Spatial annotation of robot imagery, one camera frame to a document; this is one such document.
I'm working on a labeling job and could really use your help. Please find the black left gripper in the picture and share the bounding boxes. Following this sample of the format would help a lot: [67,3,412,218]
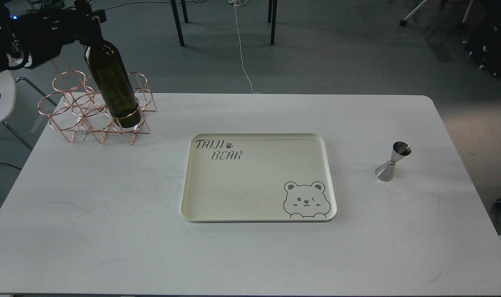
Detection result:
[11,8,107,69]

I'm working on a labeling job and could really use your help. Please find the dark green wine bottle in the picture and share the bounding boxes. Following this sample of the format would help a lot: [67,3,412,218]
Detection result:
[73,0,142,129]

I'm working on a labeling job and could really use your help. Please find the steel double jigger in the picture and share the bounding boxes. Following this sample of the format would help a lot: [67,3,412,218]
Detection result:
[375,141,411,182]

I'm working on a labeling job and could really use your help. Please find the black table legs left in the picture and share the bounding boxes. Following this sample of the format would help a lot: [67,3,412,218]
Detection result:
[170,0,189,47]

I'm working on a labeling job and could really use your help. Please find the black table legs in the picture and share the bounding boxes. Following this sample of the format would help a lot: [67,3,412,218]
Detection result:
[267,0,278,46]
[170,0,189,47]

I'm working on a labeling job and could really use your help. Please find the black table legs right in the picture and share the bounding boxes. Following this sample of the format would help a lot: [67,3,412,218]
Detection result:
[267,0,278,46]

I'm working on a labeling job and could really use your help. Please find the cream bear serving tray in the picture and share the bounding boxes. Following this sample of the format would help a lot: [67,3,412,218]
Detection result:
[180,133,338,223]

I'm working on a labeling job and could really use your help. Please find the black equipment case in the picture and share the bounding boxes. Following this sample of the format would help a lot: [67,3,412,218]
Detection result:
[464,0,501,78]

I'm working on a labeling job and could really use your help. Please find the black floor cables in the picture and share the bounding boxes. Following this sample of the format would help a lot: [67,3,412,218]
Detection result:
[28,0,94,11]

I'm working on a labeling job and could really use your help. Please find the copper wire bottle rack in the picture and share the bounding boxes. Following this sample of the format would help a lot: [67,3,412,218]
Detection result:
[38,57,157,144]

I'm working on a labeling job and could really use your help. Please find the white floor cable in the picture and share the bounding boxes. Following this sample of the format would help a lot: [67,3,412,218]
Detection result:
[228,0,262,94]

